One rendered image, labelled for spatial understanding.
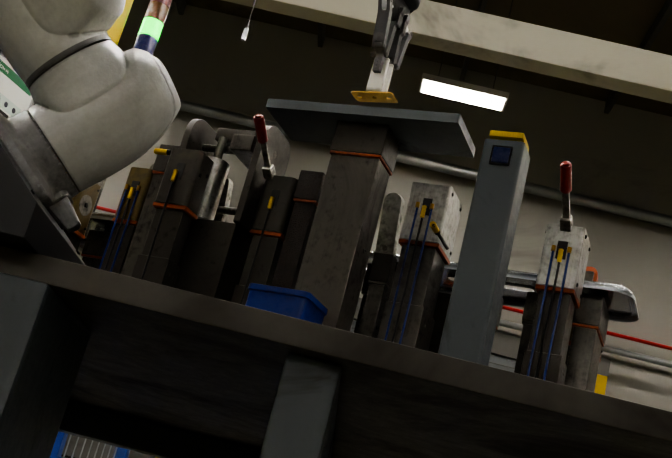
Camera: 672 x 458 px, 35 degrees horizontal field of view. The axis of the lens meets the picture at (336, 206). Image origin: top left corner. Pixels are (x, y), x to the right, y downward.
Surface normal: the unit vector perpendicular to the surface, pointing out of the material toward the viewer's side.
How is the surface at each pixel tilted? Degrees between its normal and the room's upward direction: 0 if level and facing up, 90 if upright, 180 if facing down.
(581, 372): 90
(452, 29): 90
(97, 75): 95
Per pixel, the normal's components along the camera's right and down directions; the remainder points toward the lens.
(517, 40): 0.02, -0.33
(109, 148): 0.48, 0.49
